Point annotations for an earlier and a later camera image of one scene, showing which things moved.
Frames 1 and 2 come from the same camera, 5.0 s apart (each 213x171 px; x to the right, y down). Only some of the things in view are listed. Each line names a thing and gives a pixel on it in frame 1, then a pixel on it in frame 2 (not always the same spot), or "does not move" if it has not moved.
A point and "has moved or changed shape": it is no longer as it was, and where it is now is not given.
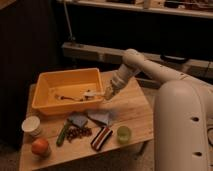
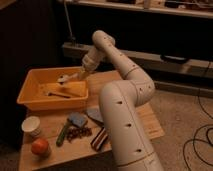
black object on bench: [171, 58] does not move
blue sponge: [78, 119] does not move
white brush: [89, 95] → [66, 77]
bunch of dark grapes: [74, 132] does not move
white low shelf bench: [197, 67] does not move
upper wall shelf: [188, 8] does not move
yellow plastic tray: [58, 92] has moved or changed shape
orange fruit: [40, 146] does not move
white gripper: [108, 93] → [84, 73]
